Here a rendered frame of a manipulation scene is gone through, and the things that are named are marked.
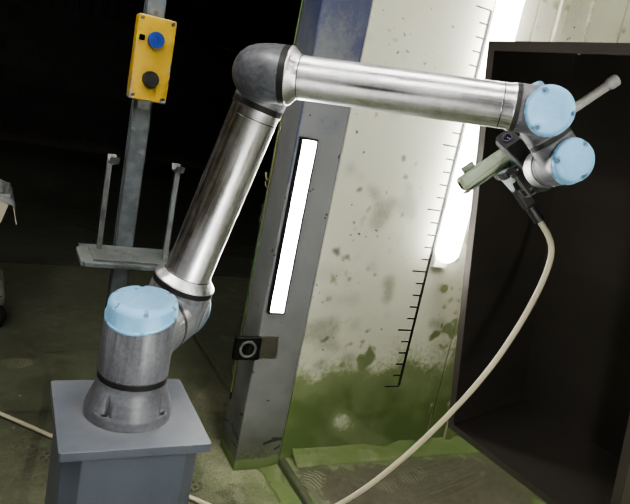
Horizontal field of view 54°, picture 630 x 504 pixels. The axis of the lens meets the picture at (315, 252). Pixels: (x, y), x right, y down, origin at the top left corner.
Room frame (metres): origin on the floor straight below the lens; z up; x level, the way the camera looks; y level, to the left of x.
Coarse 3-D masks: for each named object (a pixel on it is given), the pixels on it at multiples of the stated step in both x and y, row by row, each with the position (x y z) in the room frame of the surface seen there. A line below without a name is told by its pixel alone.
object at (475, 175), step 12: (612, 84) 1.67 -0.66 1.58; (588, 96) 1.66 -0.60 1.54; (576, 108) 1.65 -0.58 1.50; (492, 156) 1.61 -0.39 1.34; (504, 156) 1.61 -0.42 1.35; (468, 168) 1.62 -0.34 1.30; (480, 168) 1.60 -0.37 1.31; (492, 168) 1.60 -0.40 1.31; (504, 168) 1.61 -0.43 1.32; (468, 180) 1.59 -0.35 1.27; (480, 180) 1.60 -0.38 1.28; (468, 192) 1.59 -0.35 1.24; (516, 192) 1.60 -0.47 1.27; (528, 204) 1.60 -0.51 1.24; (540, 216) 1.60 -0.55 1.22
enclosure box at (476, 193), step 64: (512, 64) 1.81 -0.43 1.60; (576, 64) 1.93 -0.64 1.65; (576, 128) 1.92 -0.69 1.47; (576, 192) 1.91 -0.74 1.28; (512, 256) 1.93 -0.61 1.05; (576, 256) 1.90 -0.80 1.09; (512, 320) 1.97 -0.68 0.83; (576, 320) 1.90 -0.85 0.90; (512, 384) 2.03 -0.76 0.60; (576, 384) 1.89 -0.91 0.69; (512, 448) 1.78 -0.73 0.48; (576, 448) 1.80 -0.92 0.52
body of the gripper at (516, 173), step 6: (510, 168) 1.52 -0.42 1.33; (516, 168) 1.50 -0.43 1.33; (516, 174) 1.50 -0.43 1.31; (522, 174) 1.49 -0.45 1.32; (516, 180) 1.54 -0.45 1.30; (522, 180) 1.49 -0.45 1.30; (522, 186) 1.50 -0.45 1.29; (528, 186) 1.49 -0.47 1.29; (534, 186) 1.48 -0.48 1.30; (522, 192) 1.53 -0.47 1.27; (528, 192) 1.49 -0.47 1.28; (534, 192) 1.49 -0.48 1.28
